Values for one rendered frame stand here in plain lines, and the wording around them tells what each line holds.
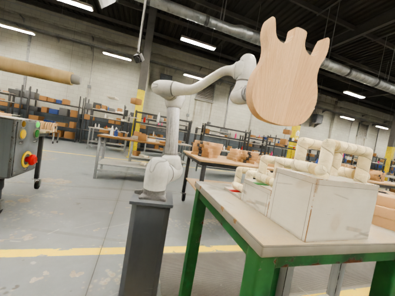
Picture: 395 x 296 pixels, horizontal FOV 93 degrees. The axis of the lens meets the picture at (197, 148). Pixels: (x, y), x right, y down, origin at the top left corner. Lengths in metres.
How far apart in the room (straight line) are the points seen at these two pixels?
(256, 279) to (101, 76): 11.86
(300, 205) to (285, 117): 0.43
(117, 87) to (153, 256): 10.92
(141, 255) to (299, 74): 1.35
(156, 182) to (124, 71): 10.95
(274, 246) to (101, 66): 12.01
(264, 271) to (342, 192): 0.30
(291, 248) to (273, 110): 0.53
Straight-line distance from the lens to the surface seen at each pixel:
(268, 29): 0.90
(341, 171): 0.79
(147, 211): 1.30
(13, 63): 0.62
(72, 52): 12.65
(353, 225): 0.75
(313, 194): 0.58
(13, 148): 0.86
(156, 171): 1.27
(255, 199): 0.74
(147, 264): 1.47
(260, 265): 0.56
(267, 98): 0.85
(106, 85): 11.93
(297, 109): 0.95
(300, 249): 0.60
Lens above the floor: 1.15
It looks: 3 degrees down
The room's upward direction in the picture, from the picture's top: 9 degrees clockwise
